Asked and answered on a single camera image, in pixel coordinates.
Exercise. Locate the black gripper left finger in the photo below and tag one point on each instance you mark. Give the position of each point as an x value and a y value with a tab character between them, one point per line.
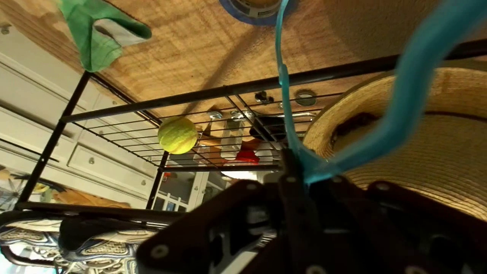
207	240

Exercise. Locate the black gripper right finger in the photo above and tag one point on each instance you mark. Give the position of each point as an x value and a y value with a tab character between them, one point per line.
388	229

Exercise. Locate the blue plastic hanger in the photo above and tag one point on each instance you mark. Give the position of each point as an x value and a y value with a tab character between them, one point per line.
431	44

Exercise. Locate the black metal shoe rack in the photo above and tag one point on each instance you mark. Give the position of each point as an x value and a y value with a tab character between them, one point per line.
213	92

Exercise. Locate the white sneakers on rack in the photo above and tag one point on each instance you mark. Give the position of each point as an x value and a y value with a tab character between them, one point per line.
79	246

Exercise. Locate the straw hat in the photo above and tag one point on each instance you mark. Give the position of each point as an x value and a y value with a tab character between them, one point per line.
446	158

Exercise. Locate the yellow tennis ball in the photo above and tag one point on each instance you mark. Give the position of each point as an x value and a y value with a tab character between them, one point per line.
177	136

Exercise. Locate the beige table cloth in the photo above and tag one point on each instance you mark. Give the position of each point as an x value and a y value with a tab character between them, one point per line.
195	45

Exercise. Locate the blue tape roll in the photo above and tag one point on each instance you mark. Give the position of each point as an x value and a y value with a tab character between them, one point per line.
256	13

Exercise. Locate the green cloth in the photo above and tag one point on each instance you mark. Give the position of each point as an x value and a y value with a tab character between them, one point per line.
101	31

